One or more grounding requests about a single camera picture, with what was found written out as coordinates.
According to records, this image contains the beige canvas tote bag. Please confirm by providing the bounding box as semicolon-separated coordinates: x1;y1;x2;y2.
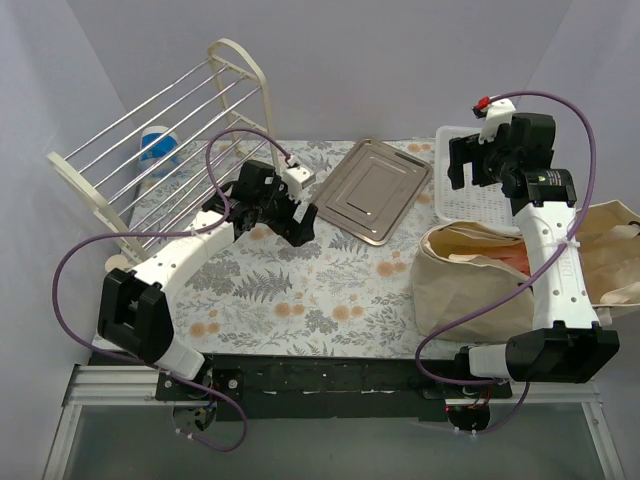
410;201;639;343

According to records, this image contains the pink plastic grocery bag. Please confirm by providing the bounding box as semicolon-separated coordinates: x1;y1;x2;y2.
481;243;531;276

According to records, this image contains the steel tray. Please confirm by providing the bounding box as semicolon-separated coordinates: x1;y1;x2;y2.
312;139;433;246

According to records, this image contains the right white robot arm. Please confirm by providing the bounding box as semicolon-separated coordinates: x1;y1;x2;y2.
447;113;619;398

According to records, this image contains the aluminium frame rail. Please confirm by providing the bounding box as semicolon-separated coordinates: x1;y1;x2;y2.
63;363;166;407

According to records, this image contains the grey soap dispenser bottle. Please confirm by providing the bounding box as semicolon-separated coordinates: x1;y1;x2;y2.
104;254;132;273

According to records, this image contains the cream metal shoe rack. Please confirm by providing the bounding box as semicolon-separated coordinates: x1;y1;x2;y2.
47;38;288;233

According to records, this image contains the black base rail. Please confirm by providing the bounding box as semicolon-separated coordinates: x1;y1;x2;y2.
89;352;516;421

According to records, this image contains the floral table mat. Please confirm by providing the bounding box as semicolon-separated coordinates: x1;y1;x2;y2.
124;139;438;358

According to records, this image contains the white plastic basket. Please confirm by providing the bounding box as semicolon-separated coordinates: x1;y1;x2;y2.
434;126;518;235

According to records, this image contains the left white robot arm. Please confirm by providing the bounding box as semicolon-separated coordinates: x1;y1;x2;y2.
98;160;318;400

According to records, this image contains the blue white container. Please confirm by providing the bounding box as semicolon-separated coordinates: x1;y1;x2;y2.
137;126;180;189

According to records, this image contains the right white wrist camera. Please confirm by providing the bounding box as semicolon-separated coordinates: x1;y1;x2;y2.
472;97;516;144

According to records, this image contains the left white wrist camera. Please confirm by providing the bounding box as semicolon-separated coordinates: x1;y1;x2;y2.
282;163;315;199

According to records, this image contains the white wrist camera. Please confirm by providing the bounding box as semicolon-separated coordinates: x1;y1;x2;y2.
282;163;315;199
472;97;516;144

